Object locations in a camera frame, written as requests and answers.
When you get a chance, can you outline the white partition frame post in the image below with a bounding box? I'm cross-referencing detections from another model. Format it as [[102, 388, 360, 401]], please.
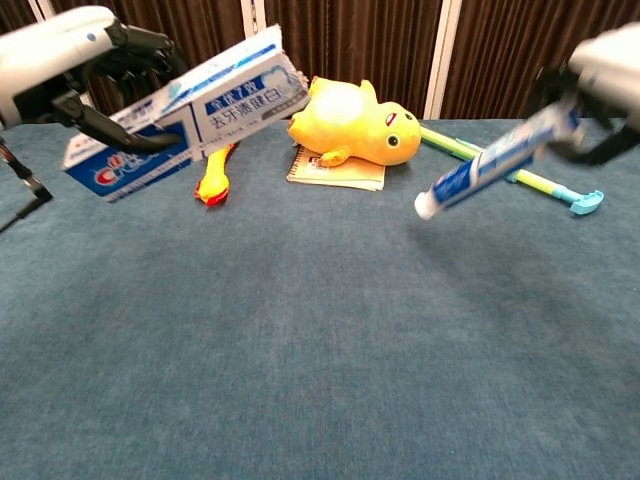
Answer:
[[421, 0, 464, 121], [239, 0, 276, 122], [26, 0, 100, 123]]

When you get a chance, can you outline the kraft spiral notebook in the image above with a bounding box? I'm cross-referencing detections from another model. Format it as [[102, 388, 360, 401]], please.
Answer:
[[285, 144, 387, 192]]

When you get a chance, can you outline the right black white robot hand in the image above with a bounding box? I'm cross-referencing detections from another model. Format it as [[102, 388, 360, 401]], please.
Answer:
[[528, 21, 640, 167]]

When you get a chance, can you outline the Crest toothpaste cardboard box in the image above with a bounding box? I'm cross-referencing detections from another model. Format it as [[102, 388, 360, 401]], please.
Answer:
[[60, 24, 313, 204]]

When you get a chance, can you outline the yellow rubber chicken toy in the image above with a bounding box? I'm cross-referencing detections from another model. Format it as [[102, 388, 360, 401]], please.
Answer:
[[193, 141, 237, 208]]

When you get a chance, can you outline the green yellow water squirter toy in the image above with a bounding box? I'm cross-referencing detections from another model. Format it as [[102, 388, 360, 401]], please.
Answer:
[[418, 124, 606, 218]]

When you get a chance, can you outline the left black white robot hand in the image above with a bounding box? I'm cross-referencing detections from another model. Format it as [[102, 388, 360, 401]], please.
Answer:
[[0, 5, 190, 155]]

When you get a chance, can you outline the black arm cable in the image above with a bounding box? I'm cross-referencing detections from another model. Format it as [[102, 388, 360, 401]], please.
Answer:
[[0, 135, 55, 235]]

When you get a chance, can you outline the white blue toothpaste tube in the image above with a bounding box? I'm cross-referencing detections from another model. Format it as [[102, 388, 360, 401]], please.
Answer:
[[413, 101, 584, 222]]

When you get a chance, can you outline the yellow plush duck toy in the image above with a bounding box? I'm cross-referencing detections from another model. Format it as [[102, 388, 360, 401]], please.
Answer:
[[286, 75, 423, 168]]

